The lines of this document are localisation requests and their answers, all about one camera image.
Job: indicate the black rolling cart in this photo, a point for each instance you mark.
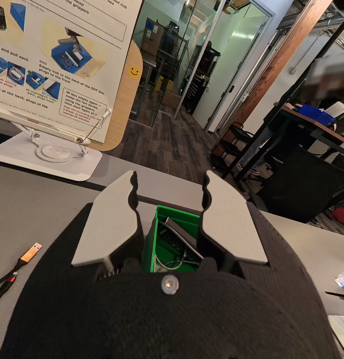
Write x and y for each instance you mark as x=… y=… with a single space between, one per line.
x=230 y=145

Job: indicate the black usb hub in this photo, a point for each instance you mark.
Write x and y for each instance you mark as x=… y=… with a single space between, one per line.
x=163 y=232

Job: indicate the black tool cabinet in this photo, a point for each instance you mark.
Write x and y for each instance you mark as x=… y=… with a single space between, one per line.
x=197 y=89

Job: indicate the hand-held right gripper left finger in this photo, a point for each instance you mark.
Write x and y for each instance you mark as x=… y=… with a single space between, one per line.
x=110 y=224

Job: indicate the cardboard box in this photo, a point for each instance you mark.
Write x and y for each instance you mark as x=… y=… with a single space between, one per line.
x=151 y=36

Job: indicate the wooden post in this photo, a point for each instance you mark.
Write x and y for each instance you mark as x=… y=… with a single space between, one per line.
x=287 y=56

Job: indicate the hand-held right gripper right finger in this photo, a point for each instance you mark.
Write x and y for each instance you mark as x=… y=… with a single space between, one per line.
x=230 y=224

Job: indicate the green plastic bin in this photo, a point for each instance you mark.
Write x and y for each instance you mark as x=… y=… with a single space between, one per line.
x=177 y=213

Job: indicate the blue storage bin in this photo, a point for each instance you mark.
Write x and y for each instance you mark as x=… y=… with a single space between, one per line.
x=315 y=113

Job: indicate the metal stand bracket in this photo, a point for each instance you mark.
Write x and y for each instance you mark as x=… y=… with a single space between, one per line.
x=35 y=136

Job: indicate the wooden top desk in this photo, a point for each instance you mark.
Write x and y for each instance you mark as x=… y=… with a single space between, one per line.
x=323 y=130

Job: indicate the yellow smiley sticker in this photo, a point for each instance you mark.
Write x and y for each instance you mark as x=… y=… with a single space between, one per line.
x=134 y=72

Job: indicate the shiny foil packet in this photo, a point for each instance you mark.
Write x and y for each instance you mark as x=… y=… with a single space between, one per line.
x=343 y=282

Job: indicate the yellow floor sign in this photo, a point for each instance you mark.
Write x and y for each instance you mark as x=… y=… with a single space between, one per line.
x=160 y=84

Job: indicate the black mesh office chair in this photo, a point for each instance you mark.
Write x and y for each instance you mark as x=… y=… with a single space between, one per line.
x=301 y=182

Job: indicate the printed instruction sheet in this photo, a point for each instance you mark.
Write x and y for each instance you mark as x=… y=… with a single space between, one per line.
x=76 y=28

